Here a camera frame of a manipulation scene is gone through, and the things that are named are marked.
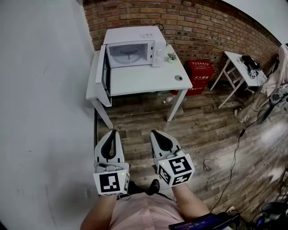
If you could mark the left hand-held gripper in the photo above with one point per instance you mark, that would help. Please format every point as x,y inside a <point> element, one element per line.
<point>111,183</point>

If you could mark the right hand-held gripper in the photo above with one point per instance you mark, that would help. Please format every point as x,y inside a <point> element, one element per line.
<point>177,170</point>

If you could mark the person's right forearm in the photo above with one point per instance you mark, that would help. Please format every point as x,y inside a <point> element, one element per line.
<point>191,202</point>

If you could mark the person's left forearm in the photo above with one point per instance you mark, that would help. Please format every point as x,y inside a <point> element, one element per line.
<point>96,213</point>

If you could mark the person's right black shoe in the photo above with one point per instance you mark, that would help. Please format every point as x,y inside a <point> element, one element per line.
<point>154,185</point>

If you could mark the person's black shoe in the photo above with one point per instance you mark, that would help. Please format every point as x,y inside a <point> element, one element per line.
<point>136,188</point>
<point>154,185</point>

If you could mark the person's left black shoe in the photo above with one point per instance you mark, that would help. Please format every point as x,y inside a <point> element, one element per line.
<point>136,188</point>

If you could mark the clear plastic bottle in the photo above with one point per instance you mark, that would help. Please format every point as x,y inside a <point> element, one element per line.
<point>168,99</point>

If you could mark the person's pink shirt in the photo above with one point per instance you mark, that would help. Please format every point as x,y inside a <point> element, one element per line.
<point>144,213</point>

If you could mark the black power adapter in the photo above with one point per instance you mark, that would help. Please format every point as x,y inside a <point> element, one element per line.
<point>243,132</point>

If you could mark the red fire equipment box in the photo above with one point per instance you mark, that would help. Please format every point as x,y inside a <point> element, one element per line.
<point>200,72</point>

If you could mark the black tablet screen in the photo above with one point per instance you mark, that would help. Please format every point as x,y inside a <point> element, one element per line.
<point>202,223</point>

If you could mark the small white side table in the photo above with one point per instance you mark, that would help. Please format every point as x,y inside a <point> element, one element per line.
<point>232,58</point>

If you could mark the spare hand-held gripper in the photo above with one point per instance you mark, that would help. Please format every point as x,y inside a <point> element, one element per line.
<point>253,74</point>

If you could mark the white microwave oven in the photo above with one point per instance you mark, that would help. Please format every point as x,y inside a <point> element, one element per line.
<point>132,36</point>

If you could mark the black headset device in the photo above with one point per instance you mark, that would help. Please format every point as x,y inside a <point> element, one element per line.
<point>247,60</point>

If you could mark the black bag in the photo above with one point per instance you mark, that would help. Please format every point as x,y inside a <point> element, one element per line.
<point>274,213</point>

